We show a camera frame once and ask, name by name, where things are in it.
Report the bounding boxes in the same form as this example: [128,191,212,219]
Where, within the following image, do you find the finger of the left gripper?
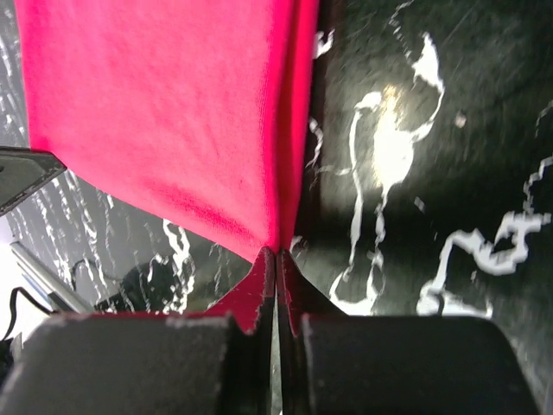
[0,147,67,216]

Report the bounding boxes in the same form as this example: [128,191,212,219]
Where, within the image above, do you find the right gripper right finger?
[276,250,538,414]

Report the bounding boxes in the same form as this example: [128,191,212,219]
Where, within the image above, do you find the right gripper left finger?
[1,248,276,414]

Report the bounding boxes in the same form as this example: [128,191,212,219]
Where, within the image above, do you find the crimson t shirt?
[16,1,319,260]

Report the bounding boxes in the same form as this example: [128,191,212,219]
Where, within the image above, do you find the black marbled table mat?
[4,1,552,414]

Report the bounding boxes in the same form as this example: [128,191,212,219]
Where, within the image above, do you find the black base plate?
[1,217,124,340]

